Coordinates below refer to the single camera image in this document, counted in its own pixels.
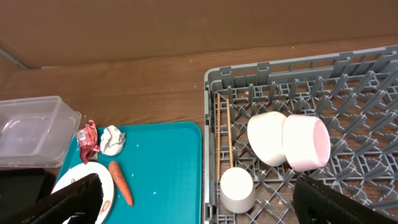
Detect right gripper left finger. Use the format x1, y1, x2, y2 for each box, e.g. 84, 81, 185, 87
1, 173, 103, 224

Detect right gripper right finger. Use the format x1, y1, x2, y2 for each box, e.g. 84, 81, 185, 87
292, 175, 397, 224

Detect white plate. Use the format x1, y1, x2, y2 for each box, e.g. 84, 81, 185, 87
52, 162, 114, 224

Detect orange carrot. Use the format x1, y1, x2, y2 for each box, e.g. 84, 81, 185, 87
108, 161, 134, 207

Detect red snack wrapper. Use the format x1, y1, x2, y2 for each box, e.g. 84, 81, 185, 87
76, 119, 100, 164

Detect pink-rimmed white bowl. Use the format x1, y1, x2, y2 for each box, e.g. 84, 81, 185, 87
282, 114, 331, 172

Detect white tissue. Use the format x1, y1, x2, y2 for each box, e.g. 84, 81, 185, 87
99, 125, 126, 156

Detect white cup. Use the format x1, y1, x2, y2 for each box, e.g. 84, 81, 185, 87
220, 167, 256, 213

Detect wooden chopstick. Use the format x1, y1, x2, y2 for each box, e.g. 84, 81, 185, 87
226, 99, 234, 168

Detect black plastic tray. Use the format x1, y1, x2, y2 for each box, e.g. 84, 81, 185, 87
1, 168, 55, 220

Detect teal plastic tray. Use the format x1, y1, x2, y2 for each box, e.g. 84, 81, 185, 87
55, 121, 203, 224

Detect clear plastic bin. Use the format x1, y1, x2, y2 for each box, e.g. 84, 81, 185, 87
1, 96, 81, 168

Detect grey plastic dish rack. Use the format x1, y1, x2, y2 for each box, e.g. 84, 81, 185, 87
203, 46, 397, 223

